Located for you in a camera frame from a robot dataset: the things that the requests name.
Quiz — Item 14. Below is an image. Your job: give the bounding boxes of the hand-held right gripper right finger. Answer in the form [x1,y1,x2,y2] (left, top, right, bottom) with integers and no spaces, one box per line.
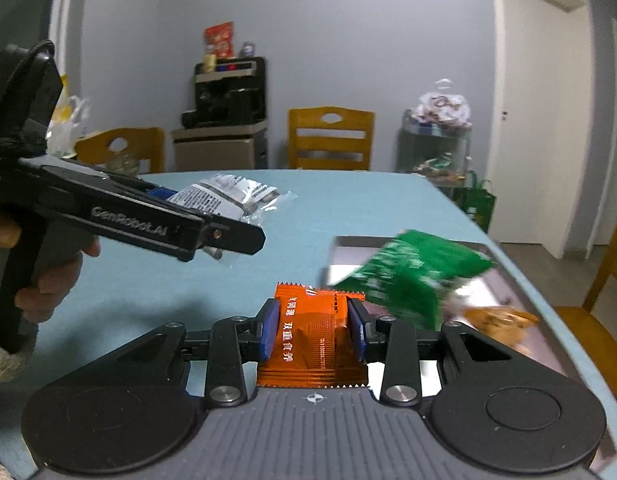
[345,297,515,407]

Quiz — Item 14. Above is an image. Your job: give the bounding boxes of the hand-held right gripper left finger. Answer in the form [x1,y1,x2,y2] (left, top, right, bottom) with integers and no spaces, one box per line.
[113,298,280,407]

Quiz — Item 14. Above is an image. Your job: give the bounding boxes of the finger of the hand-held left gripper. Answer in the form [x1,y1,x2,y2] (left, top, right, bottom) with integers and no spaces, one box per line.
[202,215,267,257]
[106,171,178,204]

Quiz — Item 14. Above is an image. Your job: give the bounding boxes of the white grey snack packet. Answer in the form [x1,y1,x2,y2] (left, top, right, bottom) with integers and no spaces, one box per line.
[168,172,298,224]

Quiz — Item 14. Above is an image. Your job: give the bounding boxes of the orange snack packet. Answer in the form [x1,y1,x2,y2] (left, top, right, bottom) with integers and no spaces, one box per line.
[256,281,370,391]

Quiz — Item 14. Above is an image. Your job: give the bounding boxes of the green snack bag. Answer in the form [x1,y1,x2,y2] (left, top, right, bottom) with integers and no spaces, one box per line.
[333,228,494,332]

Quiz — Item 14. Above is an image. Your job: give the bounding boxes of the grey cardboard box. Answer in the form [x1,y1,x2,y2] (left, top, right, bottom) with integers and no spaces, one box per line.
[321,235,564,402]

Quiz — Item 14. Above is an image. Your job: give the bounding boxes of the clear orange peanut bag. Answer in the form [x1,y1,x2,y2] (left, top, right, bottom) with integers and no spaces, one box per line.
[461,305,541,357]

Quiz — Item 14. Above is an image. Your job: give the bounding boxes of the person's left hand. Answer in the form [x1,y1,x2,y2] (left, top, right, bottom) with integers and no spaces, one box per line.
[0,208,102,326]

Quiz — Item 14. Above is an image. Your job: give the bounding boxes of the glass jar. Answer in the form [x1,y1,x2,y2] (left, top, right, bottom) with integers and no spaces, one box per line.
[108,152,142,173]

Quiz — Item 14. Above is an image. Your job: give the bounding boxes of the wooden chair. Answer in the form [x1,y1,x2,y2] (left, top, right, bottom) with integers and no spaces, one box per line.
[73,127,166,174]
[287,106,376,171]
[553,220,617,411]

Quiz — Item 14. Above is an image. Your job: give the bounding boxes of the clear plastic bag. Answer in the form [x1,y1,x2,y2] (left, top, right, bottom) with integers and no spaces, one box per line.
[48,94,92,157]

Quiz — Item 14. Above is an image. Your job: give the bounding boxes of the red snack bag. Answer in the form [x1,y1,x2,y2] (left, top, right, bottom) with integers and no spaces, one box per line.
[203,21,236,60]

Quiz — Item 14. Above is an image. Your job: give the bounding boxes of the green tote bag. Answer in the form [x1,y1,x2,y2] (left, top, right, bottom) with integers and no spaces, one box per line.
[453,171,498,233]

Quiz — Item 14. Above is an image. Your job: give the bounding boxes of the white plastic bag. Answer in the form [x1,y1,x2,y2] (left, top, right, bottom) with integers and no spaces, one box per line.
[411,79,473,131]

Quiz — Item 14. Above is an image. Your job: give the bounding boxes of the white door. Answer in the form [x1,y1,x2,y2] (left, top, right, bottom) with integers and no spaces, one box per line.
[498,0,596,261]

